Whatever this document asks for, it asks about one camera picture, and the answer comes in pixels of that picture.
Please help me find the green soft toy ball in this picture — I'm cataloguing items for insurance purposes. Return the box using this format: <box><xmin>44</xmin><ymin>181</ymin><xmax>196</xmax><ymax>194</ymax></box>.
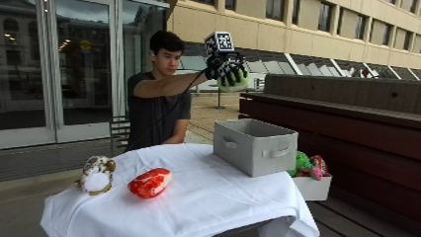
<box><xmin>217</xmin><ymin>70</ymin><xmax>252</xmax><ymax>93</ymax></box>

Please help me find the white marker cube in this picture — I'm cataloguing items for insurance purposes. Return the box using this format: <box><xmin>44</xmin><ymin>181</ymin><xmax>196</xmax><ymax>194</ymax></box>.
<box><xmin>204</xmin><ymin>31</ymin><xmax>236</xmax><ymax>55</ymax></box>

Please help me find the the person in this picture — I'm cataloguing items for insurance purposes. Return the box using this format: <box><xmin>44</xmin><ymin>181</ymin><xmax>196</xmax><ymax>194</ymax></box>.
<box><xmin>125</xmin><ymin>30</ymin><xmax>208</xmax><ymax>153</ymax></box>

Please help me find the grey fabric storage box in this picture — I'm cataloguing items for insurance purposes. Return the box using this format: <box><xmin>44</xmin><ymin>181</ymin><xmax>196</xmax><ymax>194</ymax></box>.
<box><xmin>212</xmin><ymin>118</ymin><xmax>300</xmax><ymax>179</ymax></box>

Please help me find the green frog soft toy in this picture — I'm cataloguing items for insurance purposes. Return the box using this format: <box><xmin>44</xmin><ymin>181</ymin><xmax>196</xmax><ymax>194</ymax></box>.
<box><xmin>287</xmin><ymin>150</ymin><xmax>315</xmax><ymax>178</ymax></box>

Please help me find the metal chair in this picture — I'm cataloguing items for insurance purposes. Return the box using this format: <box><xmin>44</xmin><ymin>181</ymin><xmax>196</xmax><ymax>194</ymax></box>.
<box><xmin>109</xmin><ymin>116</ymin><xmax>132</xmax><ymax>156</ymax></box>

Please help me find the dark wooden bench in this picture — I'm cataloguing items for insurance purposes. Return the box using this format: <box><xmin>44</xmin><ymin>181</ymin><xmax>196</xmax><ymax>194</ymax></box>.
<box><xmin>239</xmin><ymin>73</ymin><xmax>421</xmax><ymax>237</ymax></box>

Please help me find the pink red soft toy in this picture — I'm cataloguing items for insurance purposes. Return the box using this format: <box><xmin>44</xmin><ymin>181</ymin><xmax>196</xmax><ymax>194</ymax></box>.
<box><xmin>309</xmin><ymin>154</ymin><xmax>331</xmax><ymax>182</ymax></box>

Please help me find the red white meat soft toy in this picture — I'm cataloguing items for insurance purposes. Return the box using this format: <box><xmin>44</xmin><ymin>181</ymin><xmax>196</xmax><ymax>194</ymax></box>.
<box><xmin>127</xmin><ymin>167</ymin><xmax>173</xmax><ymax>199</ymax></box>

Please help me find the white box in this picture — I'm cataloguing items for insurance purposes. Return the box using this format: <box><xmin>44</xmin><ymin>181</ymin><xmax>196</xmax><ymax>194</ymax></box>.
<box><xmin>291</xmin><ymin>173</ymin><xmax>333</xmax><ymax>201</ymax></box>

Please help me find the white tablecloth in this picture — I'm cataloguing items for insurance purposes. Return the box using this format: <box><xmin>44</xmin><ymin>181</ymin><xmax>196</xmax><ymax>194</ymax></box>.
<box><xmin>40</xmin><ymin>142</ymin><xmax>321</xmax><ymax>237</ymax></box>

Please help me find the brown white owl soft toy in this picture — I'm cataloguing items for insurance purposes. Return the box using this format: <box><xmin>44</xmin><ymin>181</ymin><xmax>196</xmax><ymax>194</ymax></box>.
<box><xmin>74</xmin><ymin>155</ymin><xmax>117</xmax><ymax>197</ymax></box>

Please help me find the sign post stand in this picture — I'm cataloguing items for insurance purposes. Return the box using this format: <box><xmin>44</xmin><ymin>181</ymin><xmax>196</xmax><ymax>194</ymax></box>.
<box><xmin>212</xmin><ymin>88</ymin><xmax>227</xmax><ymax>110</ymax></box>

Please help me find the black cable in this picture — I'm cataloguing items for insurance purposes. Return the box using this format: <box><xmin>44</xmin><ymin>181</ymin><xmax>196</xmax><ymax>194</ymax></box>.
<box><xmin>181</xmin><ymin>69</ymin><xmax>208</xmax><ymax>95</ymax></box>

